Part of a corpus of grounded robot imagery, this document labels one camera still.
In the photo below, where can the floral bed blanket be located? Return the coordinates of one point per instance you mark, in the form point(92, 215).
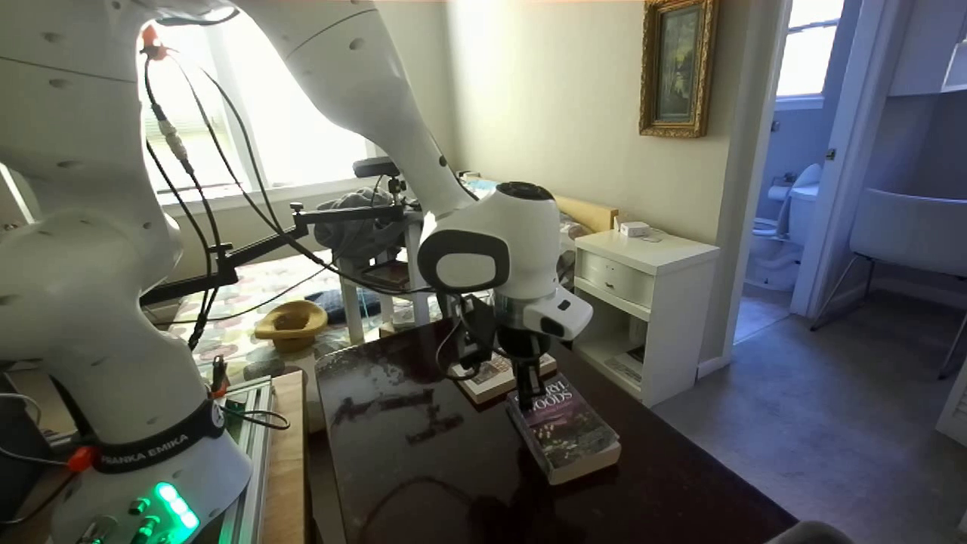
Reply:
point(282, 283)

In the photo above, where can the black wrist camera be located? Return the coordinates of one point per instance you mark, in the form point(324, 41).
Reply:
point(473, 336)

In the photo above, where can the white tub-shaped seat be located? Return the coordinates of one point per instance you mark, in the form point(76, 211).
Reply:
point(907, 231)

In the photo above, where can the dark purple paperback book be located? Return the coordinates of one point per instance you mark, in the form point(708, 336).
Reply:
point(570, 433)

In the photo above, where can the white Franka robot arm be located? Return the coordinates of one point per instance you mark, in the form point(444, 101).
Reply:
point(78, 283)

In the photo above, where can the white toilet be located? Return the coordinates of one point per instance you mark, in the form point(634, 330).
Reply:
point(801, 207)

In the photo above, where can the wooden base board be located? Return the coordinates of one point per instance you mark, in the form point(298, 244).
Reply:
point(289, 465)

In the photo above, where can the gold framed painting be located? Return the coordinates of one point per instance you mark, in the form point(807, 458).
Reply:
point(677, 66)

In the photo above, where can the grey camera on stand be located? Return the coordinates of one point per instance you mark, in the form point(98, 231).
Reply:
point(364, 231)

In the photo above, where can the cream paperback book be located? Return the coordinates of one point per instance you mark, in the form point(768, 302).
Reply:
point(494, 380)

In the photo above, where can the wooden headboard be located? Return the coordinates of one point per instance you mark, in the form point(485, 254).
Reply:
point(597, 212)

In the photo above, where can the white nightstand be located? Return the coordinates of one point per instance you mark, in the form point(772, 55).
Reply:
point(667, 302)

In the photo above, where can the small white box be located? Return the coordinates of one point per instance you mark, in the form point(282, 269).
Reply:
point(633, 231)

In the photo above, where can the black camera boom bar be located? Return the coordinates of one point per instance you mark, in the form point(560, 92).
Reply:
point(250, 252)

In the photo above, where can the yellow bowl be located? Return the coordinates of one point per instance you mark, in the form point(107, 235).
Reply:
point(290, 326)

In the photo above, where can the aluminium rail frame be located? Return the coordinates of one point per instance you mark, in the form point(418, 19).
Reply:
point(247, 454)

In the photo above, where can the white open door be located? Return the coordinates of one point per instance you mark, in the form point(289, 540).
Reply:
point(847, 151)

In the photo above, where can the bright window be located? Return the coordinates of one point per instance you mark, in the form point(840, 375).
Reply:
point(290, 132)

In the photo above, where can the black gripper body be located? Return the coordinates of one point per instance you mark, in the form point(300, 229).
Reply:
point(523, 349)

